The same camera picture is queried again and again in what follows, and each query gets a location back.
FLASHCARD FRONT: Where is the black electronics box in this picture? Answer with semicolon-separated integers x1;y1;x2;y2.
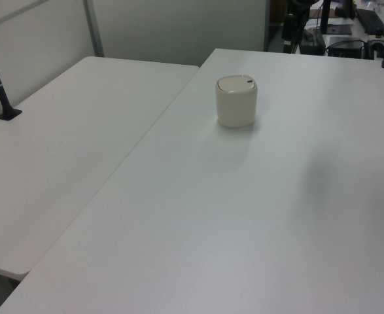
324;35;366;59

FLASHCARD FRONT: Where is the black monitor stand pole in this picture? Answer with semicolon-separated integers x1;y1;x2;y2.
320;0;332;33

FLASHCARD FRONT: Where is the beige trash bin lid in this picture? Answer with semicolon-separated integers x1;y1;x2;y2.
217;75;256;95

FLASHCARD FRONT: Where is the beige desktop trash bin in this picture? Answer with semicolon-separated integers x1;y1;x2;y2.
215;75;258;128

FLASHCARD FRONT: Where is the grey metal partition post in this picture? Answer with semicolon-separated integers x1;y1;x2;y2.
82;0;105;58

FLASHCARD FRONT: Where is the black computer keyboard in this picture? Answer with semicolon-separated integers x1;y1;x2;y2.
355;8;384;37

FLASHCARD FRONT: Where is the dark robot gripper body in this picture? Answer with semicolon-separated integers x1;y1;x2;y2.
282;0;313;41

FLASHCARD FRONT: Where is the dark grey desktop device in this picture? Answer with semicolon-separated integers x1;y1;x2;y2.
298;29;326;55

